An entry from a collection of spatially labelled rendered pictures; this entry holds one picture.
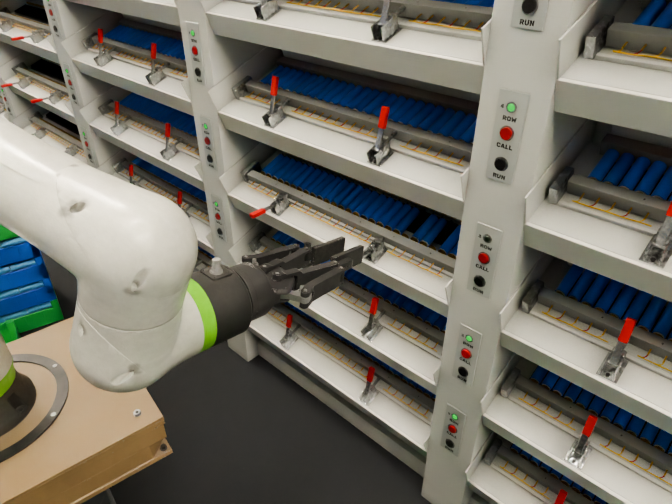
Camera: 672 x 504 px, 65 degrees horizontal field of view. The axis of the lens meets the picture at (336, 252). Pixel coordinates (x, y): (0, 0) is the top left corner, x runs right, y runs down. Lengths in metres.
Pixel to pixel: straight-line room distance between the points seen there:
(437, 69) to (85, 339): 0.55
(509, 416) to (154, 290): 0.70
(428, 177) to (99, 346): 0.54
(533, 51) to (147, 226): 0.48
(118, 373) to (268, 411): 0.90
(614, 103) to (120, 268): 0.55
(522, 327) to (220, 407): 0.87
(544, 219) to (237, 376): 1.02
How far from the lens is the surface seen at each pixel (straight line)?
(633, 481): 1.00
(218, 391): 1.52
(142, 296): 0.50
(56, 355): 1.17
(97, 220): 0.49
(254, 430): 1.42
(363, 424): 1.37
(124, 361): 0.57
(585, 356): 0.87
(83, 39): 1.80
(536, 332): 0.88
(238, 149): 1.25
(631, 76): 0.70
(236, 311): 0.64
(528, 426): 1.01
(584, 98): 0.70
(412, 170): 0.87
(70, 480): 1.00
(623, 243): 0.76
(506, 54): 0.72
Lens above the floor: 1.10
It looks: 33 degrees down
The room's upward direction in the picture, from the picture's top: straight up
